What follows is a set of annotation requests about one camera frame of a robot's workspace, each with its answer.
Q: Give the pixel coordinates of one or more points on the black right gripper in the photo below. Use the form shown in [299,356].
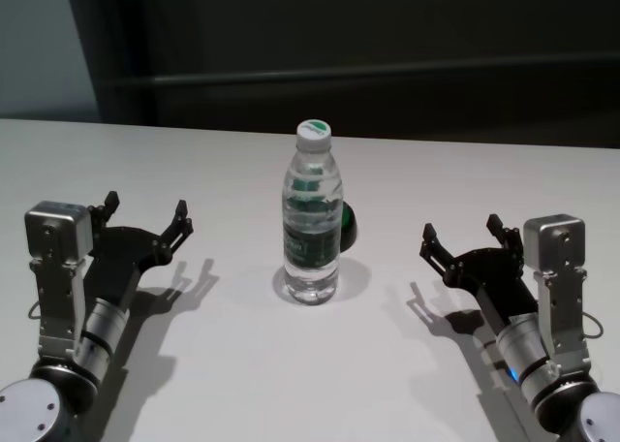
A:
[494,272]

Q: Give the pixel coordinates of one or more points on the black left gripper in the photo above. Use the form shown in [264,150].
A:
[126,253]

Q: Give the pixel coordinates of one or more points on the dark grey wall rail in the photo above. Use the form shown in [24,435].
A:
[387,76]

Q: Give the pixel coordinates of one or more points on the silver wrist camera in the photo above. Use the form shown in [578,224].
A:
[58,229]
[557,238]

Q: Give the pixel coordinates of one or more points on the green YES push button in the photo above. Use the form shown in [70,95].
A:
[350,229]

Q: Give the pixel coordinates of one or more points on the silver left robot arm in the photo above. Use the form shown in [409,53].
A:
[99,325]

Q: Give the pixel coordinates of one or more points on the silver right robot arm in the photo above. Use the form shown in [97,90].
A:
[520,340]

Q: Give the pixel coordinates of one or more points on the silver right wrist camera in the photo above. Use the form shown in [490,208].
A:
[557,238]

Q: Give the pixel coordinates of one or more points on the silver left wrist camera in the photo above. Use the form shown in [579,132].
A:
[58,229]

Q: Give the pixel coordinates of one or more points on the clear water bottle green label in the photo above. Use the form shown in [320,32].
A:
[311,229]

